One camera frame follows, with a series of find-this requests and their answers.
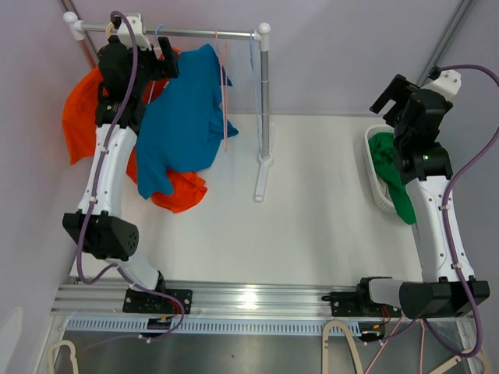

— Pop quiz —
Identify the cream hanger bottom middle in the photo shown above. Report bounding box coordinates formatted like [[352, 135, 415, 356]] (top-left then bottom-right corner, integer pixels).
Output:
[[320, 319, 364, 374]]

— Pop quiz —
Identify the cream plastic hanger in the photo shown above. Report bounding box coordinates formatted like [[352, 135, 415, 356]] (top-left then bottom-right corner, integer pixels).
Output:
[[105, 22, 116, 39]]

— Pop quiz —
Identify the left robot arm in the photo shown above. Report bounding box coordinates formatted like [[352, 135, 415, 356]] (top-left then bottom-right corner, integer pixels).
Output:
[[62, 36, 179, 312]]

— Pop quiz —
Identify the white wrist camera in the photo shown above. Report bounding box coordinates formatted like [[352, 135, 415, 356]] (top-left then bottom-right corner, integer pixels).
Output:
[[111, 12, 153, 51], [423, 66, 462, 101]]

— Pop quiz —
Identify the cream hanger bottom left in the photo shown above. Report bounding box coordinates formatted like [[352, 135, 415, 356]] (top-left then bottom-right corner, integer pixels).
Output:
[[46, 339, 81, 374]]

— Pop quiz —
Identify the light blue wire hanger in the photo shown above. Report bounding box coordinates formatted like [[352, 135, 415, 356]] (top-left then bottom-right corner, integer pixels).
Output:
[[249, 30, 263, 151]]

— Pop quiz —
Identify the white perforated basket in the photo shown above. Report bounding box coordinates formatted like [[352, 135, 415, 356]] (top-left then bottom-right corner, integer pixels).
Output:
[[363, 125, 396, 214]]

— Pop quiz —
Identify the pink wire hanger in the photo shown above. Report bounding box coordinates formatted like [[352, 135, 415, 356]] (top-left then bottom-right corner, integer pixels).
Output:
[[214, 28, 228, 152]]

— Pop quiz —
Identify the cream hanger bottom right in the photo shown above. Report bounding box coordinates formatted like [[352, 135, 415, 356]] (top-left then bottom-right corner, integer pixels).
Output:
[[426, 348, 494, 374]]

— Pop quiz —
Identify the aluminium mounting rail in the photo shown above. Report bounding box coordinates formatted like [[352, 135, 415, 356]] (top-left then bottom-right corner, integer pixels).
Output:
[[50, 278, 476, 338]]

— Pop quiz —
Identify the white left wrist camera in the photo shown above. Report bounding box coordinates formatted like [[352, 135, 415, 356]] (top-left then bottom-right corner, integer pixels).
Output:
[[111, 12, 153, 51]]

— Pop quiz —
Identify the blue t shirt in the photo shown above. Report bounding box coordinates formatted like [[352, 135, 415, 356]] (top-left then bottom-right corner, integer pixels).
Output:
[[136, 44, 239, 199]]

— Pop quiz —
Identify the white clothes rack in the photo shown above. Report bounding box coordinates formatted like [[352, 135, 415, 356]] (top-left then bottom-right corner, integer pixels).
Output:
[[62, 10, 278, 203]]

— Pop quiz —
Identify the pink wire hanger below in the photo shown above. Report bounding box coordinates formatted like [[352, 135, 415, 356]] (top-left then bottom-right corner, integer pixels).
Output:
[[364, 314, 426, 374]]

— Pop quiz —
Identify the green t shirt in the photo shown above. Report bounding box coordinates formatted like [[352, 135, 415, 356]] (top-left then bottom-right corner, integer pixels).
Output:
[[368, 132, 416, 225]]

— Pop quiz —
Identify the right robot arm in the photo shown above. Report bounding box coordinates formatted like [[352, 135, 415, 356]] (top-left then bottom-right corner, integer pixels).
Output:
[[355, 69, 490, 319]]

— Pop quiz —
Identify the orange t shirt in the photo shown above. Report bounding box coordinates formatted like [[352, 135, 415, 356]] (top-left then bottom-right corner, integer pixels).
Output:
[[62, 68, 207, 213]]

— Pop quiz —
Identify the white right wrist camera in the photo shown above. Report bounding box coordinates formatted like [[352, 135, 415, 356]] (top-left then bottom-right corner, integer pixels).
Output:
[[423, 66, 462, 101]]

